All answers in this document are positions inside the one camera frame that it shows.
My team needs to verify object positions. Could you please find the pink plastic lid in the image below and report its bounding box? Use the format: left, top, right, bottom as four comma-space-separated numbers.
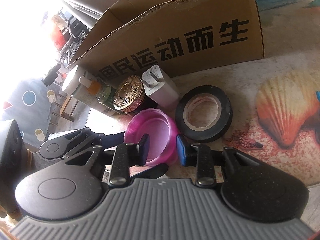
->
124, 108, 180, 167

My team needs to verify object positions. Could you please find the black electrical tape roll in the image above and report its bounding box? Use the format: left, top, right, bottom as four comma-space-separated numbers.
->
175, 85, 233, 142

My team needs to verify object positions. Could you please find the wooden stool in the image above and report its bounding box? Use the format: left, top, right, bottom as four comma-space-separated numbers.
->
59, 95, 79, 122

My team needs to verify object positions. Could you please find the blue dotted floor mat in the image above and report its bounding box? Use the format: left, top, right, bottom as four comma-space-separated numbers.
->
1, 80, 60, 148

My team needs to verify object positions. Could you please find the gold lidded round jar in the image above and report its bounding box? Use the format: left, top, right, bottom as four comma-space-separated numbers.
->
113, 75, 145, 113

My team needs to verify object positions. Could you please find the white power adapter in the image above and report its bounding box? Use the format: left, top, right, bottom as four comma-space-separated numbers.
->
141, 64, 180, 111

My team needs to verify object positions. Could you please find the green clear bottle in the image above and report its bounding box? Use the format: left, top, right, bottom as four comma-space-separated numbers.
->
97, 85, 116, 108

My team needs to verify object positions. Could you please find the white lotion bottle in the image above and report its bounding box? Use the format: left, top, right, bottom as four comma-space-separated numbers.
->
62, 65, 115, 116

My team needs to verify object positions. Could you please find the orange dropper bottle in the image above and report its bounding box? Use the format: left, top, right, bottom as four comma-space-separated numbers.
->
79, 76, 101, 95

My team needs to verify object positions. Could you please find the beach print table mat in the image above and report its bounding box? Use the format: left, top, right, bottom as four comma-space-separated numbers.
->
85, 0, 320, 188

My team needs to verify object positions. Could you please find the large brown cardboard box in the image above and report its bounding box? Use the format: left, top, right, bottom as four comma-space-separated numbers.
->
71, 0, 264, 80

